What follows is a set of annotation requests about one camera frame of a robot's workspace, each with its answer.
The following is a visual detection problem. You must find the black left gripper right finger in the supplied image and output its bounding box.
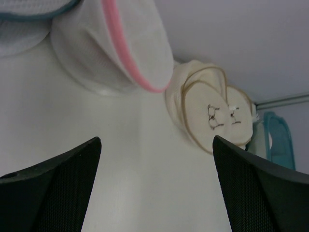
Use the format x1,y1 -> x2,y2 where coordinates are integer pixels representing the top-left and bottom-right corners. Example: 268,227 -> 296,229
212,136 -> 309,232

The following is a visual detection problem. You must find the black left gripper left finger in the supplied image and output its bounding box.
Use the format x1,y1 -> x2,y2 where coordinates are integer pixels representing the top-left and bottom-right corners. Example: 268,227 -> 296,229
0,137 -> 101,232

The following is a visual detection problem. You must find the white pink-zip mesh laundry bag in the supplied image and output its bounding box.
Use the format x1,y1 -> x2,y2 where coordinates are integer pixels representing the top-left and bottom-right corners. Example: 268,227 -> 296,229
50,0 -> 174,96

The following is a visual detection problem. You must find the beige round laundry bag rear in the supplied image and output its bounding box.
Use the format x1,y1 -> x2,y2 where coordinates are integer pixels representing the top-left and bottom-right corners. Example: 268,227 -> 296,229
227,86 -> 253,149

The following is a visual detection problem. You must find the beige round laundry bag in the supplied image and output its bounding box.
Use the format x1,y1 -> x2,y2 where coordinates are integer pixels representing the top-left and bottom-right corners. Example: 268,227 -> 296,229
165,60 -> 231,154
227,86 -> 253,149

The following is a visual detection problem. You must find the beige round laundry bag front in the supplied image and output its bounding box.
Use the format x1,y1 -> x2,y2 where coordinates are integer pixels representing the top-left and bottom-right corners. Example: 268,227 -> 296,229
165,60 -> 231,154

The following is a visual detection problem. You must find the white blue-trim flat laundry bag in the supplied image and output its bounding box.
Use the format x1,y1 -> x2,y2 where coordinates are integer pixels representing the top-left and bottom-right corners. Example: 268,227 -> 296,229
0,0 -> 79,57

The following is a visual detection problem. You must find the teal plastic basket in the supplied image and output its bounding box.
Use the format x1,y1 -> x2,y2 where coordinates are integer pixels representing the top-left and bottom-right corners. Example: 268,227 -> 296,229
263,111 -> 295,170

